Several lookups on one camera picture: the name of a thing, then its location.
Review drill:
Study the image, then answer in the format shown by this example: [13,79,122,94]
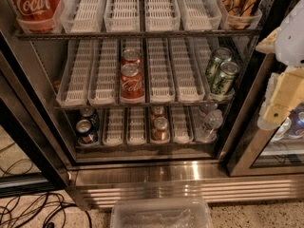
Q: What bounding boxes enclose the steel fridge base grille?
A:
[66,161,304,210]

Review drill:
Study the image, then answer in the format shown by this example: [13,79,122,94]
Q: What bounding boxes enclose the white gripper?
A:
[256,28,304,130]

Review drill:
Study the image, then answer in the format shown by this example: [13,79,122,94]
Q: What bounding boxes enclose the white can behind glass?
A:
[272,118,292,142]

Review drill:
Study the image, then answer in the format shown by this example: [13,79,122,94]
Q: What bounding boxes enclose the black fridge door left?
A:
[0,31,70,199]

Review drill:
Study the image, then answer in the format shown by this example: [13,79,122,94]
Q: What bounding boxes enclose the blue can behind glass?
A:
[288,108,304,139]

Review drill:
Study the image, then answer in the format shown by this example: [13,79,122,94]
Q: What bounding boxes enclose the green soda can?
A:
[210,62,239,95]
[205,47,232,82]

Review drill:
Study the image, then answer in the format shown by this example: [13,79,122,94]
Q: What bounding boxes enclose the blue pepsi can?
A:
[80,107,100,129]
[76,120,98,144]

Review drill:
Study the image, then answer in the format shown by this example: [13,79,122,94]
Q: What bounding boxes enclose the wire shelf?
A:
[53,100,233,111]
[14,29,260,41]

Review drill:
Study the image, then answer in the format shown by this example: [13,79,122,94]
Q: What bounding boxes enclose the rear blue pepsi can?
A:
[80,107,100,129]

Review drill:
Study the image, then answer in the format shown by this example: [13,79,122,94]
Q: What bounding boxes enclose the front blue pepsi can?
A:
[76,120,98,144]

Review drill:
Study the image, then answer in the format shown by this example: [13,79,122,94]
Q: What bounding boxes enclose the front orange soda can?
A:
[152,117,169,142]

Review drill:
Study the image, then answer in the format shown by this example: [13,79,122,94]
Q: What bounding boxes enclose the middle wire shelf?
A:
[53,100,233,111]

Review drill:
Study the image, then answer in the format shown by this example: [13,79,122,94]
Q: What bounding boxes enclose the orange soda can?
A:
[151,106,165,121]
[152,117,169,142]

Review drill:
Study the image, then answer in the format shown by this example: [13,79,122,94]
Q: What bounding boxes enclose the rear orange soda can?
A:
[151,106,165,121]

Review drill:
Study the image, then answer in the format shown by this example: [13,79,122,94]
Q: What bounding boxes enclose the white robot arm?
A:
[256,0,304,130]

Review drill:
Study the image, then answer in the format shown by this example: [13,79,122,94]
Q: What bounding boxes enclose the front green soda can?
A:
[210,62,239,95]

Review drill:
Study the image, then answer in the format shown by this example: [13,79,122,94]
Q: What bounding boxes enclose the glass fridge door right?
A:
[226,0,304,177]

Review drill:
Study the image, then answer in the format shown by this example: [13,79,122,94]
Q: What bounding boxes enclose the gold brown cans top right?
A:
[218,0,262,29]

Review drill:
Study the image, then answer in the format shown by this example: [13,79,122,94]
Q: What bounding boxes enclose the top wire shelf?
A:
[14,29,260,41]

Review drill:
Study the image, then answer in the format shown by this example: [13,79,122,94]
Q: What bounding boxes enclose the black cables on floor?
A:
[0,141,93,228]

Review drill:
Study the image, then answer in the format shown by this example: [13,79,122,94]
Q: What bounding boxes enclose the large red coke can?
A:
[12,0,63,33]

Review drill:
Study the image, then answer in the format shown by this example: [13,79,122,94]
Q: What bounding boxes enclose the clear plastic bin on floor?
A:
[110,198,214,228]

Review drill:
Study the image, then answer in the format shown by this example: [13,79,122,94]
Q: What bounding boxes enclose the clear plastic water bottle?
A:
[198,104,223,143]

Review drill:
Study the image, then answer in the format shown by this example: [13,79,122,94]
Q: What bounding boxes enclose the rear green soda can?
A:
[205,47,232,82]

